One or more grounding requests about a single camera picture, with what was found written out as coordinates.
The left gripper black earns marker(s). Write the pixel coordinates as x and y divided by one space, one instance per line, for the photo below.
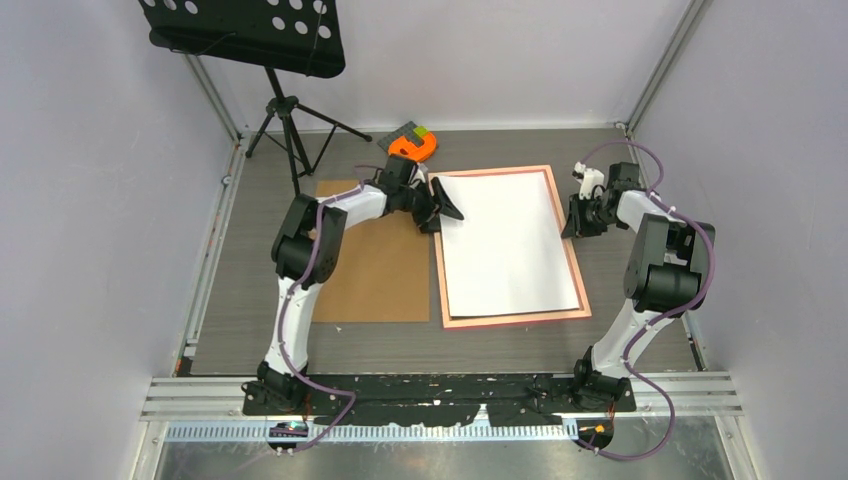
439 200

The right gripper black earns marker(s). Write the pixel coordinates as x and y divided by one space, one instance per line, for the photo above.
573 228

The landscape sunset photo print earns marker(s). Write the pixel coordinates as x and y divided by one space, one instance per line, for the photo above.
507 245

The brown cardboard backing board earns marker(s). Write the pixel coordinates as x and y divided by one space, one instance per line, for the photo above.
382 275

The pink wooden picture frame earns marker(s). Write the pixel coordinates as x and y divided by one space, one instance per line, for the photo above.
517 322

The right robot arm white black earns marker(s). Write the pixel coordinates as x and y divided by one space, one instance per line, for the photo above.
666 274

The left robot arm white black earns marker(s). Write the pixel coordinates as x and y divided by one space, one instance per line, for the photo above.
306 251

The orange tape dispenser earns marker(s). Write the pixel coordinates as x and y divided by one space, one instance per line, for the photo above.
420 154

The grey lego plate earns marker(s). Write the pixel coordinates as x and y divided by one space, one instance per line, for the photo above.
406 134

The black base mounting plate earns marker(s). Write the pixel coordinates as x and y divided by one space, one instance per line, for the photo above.
431 400

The black music stand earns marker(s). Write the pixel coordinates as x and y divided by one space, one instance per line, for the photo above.
301 37

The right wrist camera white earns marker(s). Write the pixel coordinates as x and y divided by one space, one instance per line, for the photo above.
591 180

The aluminium rail front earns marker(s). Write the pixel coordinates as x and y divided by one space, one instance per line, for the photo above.
210 408

